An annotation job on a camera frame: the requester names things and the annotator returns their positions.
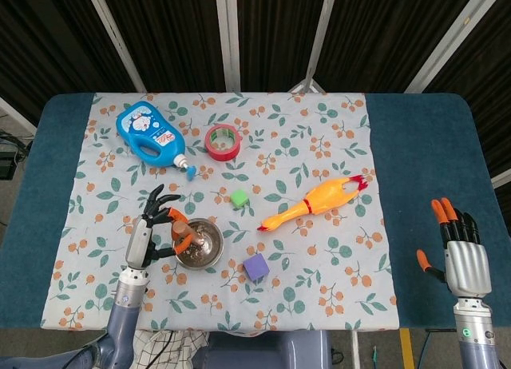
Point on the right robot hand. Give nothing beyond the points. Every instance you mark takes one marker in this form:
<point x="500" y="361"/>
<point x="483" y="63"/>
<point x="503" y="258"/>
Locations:
<point x="467" y="265"/>

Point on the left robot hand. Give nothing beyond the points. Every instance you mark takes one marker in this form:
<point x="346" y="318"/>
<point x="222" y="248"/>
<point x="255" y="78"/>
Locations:
<point x="139" y="241"/>

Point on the wooden rolling pin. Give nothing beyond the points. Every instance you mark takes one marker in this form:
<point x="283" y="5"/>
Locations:
<point x="183" y="229"/>

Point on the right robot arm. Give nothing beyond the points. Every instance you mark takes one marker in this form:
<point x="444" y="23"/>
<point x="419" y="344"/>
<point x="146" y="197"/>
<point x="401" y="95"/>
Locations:
<point x="477" y="337"/>

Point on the stainless steel bowl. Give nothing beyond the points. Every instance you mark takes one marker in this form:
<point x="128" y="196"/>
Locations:
<point x="213" y="245"/>

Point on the green foam cube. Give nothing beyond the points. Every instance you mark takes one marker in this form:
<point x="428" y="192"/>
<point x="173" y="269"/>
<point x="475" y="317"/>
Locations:
<point x="238" y="197"/>

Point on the blue detergent bottle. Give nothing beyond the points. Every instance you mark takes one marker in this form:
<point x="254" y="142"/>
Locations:
<point x="139" y="125"/>

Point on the white checkered cloth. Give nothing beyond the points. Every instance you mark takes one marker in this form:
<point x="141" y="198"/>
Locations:
<point x="183" y="349"/>

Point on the red tape roll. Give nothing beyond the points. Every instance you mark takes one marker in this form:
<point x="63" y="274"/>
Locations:
<point x="213" y="151"/>

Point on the purple foam cube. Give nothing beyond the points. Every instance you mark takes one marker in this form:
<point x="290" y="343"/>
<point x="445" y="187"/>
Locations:
<point x="255" y="267"/>

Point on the teal table cover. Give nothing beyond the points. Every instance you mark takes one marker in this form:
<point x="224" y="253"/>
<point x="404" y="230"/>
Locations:
<point x="419" y="145"/>

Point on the white table leg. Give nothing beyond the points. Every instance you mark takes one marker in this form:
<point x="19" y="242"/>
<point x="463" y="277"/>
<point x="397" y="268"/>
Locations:
<point x="354" y="351"/>

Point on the floral print tablecloth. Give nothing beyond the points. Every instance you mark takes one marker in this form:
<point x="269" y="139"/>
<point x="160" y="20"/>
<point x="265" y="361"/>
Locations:
<point x="319" y="289"/>

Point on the black equipment box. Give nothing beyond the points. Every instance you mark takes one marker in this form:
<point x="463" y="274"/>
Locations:
<point x="10" y="157"/>

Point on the yellow rubber chicken toy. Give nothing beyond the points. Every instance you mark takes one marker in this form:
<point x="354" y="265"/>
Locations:
<point x="325" y="197"/>

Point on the grey blue robot torso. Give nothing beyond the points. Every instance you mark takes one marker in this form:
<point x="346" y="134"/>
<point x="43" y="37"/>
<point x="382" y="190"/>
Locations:
<point x="263" y="351"/>

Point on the white tripod stand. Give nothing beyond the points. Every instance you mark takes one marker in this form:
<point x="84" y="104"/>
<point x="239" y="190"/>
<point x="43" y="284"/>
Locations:
<point x="307" y="83"/>

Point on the dark folding screen white frame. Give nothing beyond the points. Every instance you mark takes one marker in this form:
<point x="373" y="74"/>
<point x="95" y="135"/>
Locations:
<point x="179" y="33"/>

